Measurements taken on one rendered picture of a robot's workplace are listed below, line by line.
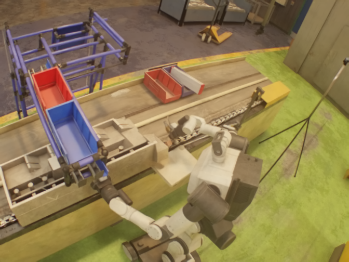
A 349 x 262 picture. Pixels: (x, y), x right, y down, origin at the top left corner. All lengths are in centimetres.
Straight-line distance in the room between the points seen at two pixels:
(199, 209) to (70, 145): 69
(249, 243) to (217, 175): 174
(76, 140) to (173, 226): 64
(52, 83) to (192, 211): 109
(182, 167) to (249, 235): 128
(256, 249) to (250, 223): 32
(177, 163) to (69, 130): 83
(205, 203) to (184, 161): 92
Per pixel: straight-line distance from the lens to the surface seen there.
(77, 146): 126
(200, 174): 102
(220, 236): 130
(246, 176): 106
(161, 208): 248
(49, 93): 152
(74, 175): 120
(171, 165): 176
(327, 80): 660
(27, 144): 192
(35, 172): 153
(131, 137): 165
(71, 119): 137
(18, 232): 157
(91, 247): 226
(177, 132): 173
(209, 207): 92
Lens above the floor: 217
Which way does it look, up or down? 46 degrees down
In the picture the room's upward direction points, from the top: 18 degrees clockwise
